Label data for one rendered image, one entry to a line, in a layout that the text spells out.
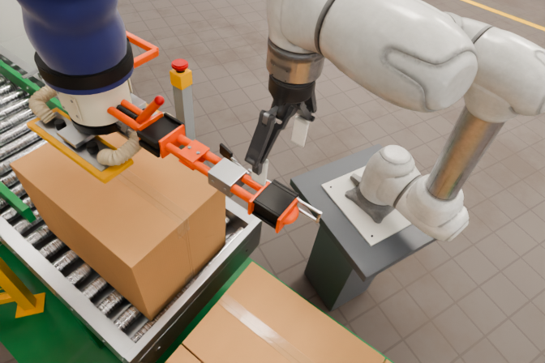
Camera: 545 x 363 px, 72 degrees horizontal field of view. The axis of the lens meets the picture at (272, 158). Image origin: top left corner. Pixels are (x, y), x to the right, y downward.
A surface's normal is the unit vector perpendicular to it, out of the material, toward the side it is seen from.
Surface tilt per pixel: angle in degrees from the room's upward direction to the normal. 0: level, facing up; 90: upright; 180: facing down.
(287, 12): 91
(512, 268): 0
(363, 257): 0
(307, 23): 87
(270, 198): 0
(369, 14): 42
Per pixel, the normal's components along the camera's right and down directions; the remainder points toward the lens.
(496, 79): -0.72, 0.33
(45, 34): -0.12, 0.55
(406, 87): -0.51, 0.62
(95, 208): 0.09, -0.68
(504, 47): -0.39, -0.29
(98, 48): 0.67, 0.41
